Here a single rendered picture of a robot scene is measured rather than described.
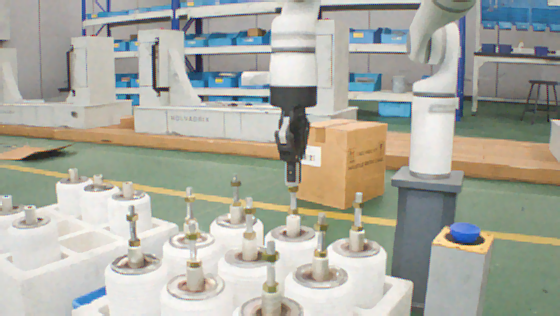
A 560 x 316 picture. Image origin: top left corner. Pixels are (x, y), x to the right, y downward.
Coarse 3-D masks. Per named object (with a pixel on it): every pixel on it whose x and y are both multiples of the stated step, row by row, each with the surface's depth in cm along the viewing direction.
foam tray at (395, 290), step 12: (384, 288) 76; (396, 288) 73; (408, 288) 73; (96, 300) 68; (384, 300) 69; (396, 300) 69; (408, 300) 74; (72, 312) 64; (84, 312) 64; (96, 312) 64; (108, 312) 68; (360, 312) 66; (372, 312) 66; (384, 312) 66; (396, 312) 69; (408, 312) 75
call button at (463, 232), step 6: (450, 228) 58; (456, 228) 57; (462, 228) 57; (468, 228) 57; (474, 228) 57; (456, 234) 56; (462, 234) 56; (468, 234) 55; (474, 234) 56; (456, 240) 57; (462, 240) 56; (468, 240) 56; (474, 240) 56
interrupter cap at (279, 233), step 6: (276, 228) 80; (282, 228) 80; (300, 228) 80; (306, 228) 80; (312, 228) 80; (276, 234) 77; (282, 234) 78; (300, 234) 78; (306, 234) 77; (312, 234) 77; (282, 240) 75; (288, 240) 75; (294, 240) 74; (300, 240) 75; (306, 240) 75
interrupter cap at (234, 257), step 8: (240, 248) 71; (264, 248) 71; (224, 256) 68; (232, 256) 68; (240, 256) 69; (232, 264) 66; (240, 264) 65; (248, 264) 65; (256, 264) 65; (264, 264) 65
